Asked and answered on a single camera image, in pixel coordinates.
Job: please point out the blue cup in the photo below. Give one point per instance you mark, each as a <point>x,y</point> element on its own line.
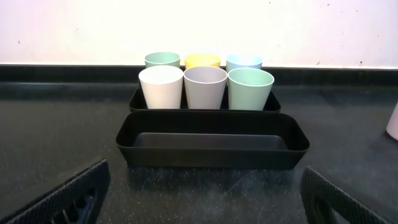
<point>244,62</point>

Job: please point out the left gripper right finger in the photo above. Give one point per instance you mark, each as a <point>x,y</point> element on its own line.
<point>326,202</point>

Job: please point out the pink cup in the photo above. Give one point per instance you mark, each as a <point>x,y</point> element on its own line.
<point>393,124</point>

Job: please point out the black tray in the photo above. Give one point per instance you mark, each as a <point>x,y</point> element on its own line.
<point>211,158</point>
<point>136,104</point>

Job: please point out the green cup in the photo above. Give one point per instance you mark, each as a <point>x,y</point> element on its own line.
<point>161,59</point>
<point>248,93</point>

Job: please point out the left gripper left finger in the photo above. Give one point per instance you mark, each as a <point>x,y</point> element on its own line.
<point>77,193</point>

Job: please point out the yellow cup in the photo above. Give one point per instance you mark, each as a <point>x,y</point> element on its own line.
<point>202,60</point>

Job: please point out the white cup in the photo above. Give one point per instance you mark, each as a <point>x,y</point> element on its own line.
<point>161,90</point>

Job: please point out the grey cup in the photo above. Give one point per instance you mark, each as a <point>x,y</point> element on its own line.
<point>205,90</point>

